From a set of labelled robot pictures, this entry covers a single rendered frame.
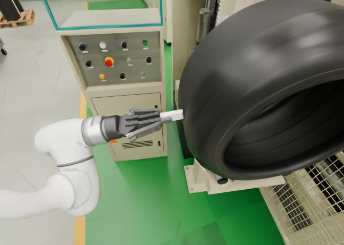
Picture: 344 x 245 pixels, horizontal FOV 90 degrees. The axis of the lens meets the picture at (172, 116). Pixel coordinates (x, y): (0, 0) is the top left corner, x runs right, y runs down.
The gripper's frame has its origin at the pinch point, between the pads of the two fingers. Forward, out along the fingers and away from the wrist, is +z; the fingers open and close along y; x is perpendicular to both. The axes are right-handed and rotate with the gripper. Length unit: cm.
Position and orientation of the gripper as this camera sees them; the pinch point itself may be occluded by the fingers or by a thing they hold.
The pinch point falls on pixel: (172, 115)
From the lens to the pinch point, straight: 53.4
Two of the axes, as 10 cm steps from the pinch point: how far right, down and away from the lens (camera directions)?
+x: 1.4, 6.9, 7.1
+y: -1.3, -7.0, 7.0
